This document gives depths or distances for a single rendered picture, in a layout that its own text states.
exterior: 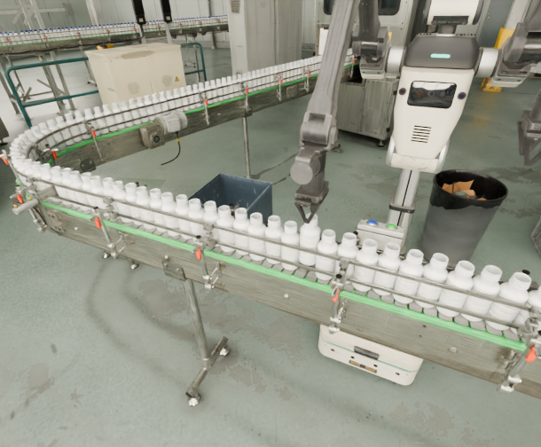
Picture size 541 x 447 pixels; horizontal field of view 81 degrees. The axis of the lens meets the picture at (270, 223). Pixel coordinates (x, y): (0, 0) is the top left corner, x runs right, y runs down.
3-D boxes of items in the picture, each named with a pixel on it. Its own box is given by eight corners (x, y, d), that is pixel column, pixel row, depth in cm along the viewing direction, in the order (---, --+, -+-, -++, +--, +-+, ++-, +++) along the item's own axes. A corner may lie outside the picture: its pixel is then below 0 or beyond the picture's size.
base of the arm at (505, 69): (505, 38, 104) (495, 76, 106) (513, 25, 97) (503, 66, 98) (538, 38, 101) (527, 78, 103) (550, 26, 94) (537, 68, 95)
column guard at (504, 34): (480, 90, 662) (501, 28, 598) (478, 86, 691) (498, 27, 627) (502, 92, 648) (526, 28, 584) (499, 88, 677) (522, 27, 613)
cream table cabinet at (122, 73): (172, 119, 560) (157, 42, 491) (193, 126, 525) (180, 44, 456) (112, 137, 494) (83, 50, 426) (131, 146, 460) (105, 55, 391)
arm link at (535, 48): (539, 40, 96) (518, 40, 98) (554, 22, 86) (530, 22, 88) (530, 72, 97) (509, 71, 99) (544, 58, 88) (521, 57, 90)
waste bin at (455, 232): (410, 264, 247) (432, 192, 210) (414, 231, 280) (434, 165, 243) (476, 281, 231) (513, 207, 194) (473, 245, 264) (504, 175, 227)
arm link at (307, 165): (339, 124, 77) (305, 119, 80) (325, 138, 68) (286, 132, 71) (333, 169, 84) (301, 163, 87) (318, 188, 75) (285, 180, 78)
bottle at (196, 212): (191, 244, 115) (182, 205, 105) (196, 233, 120) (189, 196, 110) (207, 245, 114) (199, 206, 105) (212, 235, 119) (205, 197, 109)
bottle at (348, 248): (348, 287, 96) (356, 246, 86) (330, 280, 99) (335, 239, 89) (356, 275, 100) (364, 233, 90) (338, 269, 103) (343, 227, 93)
